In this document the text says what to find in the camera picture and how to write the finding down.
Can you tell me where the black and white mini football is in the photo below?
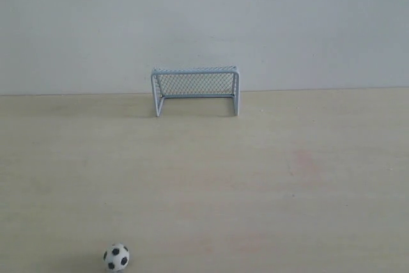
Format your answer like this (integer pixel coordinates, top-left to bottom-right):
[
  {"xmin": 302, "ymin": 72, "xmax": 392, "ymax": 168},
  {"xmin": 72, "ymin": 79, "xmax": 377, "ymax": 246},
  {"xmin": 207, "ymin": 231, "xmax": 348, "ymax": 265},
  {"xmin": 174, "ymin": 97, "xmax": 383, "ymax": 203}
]
[{"xmin": 103, "ymin": 243, "xmax": 130, "ymax": 272}]

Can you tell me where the small light blue goal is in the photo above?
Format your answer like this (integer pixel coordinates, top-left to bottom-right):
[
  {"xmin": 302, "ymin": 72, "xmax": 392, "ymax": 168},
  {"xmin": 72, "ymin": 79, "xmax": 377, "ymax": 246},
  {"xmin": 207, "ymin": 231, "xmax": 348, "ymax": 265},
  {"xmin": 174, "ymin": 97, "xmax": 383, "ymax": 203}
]
[{"xmin": 150, "ymin": 66, "xmax": 240, "ymax": 117}]

